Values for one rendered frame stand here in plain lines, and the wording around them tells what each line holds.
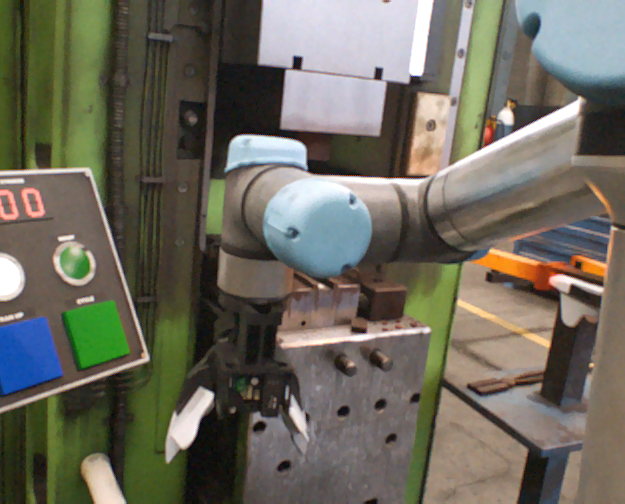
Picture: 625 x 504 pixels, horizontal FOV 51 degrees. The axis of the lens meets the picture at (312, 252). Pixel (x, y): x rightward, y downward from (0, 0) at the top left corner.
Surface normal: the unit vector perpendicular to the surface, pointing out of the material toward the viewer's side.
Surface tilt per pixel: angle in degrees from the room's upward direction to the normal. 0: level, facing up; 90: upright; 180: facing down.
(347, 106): 90
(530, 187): 110
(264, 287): 90
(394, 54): 90
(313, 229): 90
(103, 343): 60
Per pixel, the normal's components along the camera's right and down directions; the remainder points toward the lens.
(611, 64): -0.89, -0.13
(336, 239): 0.40, 0.26
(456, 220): -0.81, 0.37
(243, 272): -0.25, 0.20
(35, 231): 0.76, -0.29
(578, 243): -0.79, 0.05
